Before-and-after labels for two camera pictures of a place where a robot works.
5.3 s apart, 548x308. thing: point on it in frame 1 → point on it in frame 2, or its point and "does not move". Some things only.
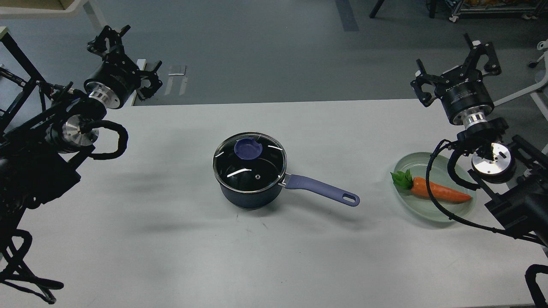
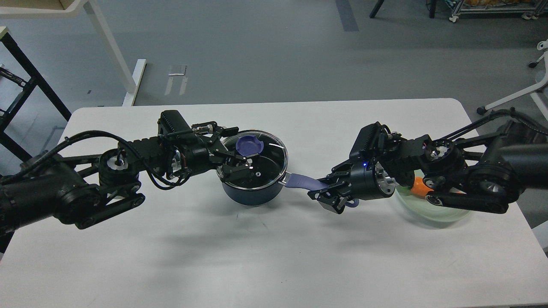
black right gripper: [466, 96] → [368, 180]
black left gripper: [113, 82] → [199, 151]
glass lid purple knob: [246, 148] does not move
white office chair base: [540, 95] does not move
